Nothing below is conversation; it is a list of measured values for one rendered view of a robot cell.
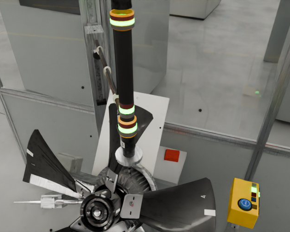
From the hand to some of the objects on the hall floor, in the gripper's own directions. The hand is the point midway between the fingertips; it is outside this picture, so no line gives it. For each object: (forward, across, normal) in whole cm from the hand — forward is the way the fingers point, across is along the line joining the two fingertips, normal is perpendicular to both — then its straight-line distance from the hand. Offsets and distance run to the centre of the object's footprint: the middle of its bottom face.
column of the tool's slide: (+119, +50, -44) cm, 136 cm away
